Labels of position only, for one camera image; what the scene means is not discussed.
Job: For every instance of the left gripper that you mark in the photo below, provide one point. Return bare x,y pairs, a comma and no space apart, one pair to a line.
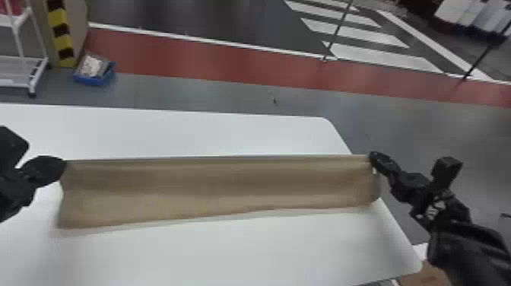
12,191

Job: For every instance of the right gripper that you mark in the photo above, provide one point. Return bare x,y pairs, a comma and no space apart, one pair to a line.
411,187

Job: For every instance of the beige towel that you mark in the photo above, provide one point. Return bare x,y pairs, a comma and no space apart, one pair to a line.
215,189

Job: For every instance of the blue basket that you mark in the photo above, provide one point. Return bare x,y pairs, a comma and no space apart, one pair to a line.
94,71

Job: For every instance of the cardboard box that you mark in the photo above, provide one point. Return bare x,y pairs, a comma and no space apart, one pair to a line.
425,276

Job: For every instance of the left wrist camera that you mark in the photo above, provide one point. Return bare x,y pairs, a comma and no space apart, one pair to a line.
11,147

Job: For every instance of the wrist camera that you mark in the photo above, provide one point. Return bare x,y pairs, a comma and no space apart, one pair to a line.
11,147
446,171

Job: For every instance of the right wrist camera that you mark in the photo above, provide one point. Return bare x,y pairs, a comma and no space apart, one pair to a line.
446,171

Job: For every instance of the yellow black striped post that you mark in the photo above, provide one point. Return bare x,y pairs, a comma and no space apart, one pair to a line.
60,32

